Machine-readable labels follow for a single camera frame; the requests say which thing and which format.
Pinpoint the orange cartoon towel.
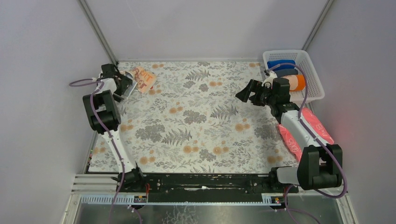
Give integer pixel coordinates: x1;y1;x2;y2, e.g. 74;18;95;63
283;74;306;91

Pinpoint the peach lettered towel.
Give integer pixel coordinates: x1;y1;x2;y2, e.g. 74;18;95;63
121;67;157;94

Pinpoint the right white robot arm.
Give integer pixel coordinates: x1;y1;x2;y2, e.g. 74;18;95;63
235;78;347;191

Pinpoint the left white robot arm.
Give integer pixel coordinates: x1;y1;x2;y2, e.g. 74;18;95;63
82;63;145;192

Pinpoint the grey rolled towel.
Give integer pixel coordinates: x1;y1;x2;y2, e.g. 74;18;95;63
275;69;299;77

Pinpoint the blue rolled towel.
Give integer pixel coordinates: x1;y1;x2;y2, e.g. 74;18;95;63
267;59;296;71

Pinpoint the pink folded towel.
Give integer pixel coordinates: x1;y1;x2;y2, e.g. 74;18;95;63
277;108;334;162

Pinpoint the white plastic basket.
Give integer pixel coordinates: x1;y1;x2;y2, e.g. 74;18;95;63
262;49;325;103

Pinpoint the floral table mat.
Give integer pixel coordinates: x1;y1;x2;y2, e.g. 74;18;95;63
88;61;324;175

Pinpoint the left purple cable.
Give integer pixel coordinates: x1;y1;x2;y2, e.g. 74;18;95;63
68;77;128;224

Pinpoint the purple cable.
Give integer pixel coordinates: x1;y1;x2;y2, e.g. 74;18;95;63
266;63;348;224
68;77;128;224

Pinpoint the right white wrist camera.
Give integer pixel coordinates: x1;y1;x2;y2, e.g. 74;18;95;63
262;70;277;88

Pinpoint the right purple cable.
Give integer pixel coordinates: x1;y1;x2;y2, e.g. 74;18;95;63
266;63;348;224

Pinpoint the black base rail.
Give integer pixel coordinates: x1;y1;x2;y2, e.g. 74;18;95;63
116;172;299;205

